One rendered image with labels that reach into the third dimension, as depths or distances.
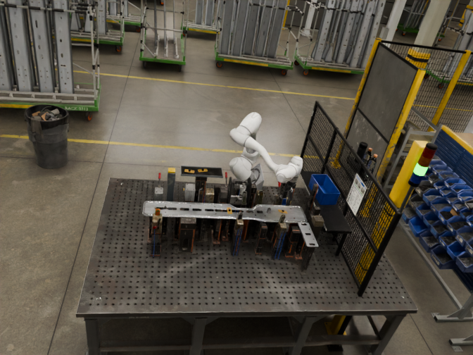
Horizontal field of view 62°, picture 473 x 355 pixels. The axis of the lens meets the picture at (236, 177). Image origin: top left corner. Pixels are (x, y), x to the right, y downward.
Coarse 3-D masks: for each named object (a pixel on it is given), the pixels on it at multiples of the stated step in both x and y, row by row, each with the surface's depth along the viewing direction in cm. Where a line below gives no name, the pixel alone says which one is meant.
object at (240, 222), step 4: (236, 220) 312; (240, 220) 312; (236, 224) 311; (240, 224) 309; (236, 228) 311; (240, 228) 311; (236, 232) 313; (240, 232) 314; (236, 236) 315; (240, 236) 315; (232, 240) 326; (236, 240) 319; (232, 244) 324; (236, 244) 322; (232, 248) 323; (236, 248) 324; (232, 252) 326; (236, 252) 326; (236, 256) 326
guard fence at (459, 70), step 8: (384, 40) 524; (392, 48) 532; (424, 48) 536; (432, 48) 538; (440, 48) 539; (416, 56) 543; (432, 56) 546; (440, 56) 548; (456, 56) 551; (464, 56) 551; (464, 64) 556; (456, 72) 564; (424, 80) 566; (432, 80) 567; (440, 80) 569; (456, 80) 569; (448, 88) 578; (456, 88) 580; (464, 88) 581; (440, 96) 584; (448, 96) 583; (440, 104) 594; (448, 104) 594; (472, 104) 600; (440, 112) 596; (464, 112) 605; (416, 120) 603; (432, 120) 609; (432, 128) 611
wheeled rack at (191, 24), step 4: (216, 0) 1165; (184, 20) 1173; (188, 20) 1180; (192, 20) 1191; (184, 24) 1137; (188, 24) 1138; (192, 24) 1139; (204, 24) 1165; (184, 28) 1112; (188, 28) 1113; (192, 28) 1114; (196, 28) 1120; (200, 28) 1124; (204, 28) 1126; (208, 28) 1128; (212, 28) 1131; (184, 32) 1126; (208, 32) 1124; (212, 32) 1125; (216, 32) 1126; (232, 32) 1140; (244, 32) 1147; (184, 36) 1132
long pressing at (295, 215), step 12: (144, 204) 318; (156, 204) 320; (168, 204) 322; (180, 204) 325; (192, 204) 327; (204, 204) 330; (216, 204) 332; (228, 204) 334; (264, 204) 342; (168, 216) 311; (180, 216) 313; (192, 216) 315; (204, 216) 317; (216, 216) 319; (228, 216) 321; (252, 216) 326; (264, 216) 328; (276, 216) 331; (288, 216) 333; (300, 216) 336
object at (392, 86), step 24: (384, 48) 498; (384, 72) 495; (408, 72) 445; (360, 96) 553; (384, 96) 491; (408, 96) 437; (360, 120) 551; (384, 120) 488; (384, 144) 487; (384, 168) 485
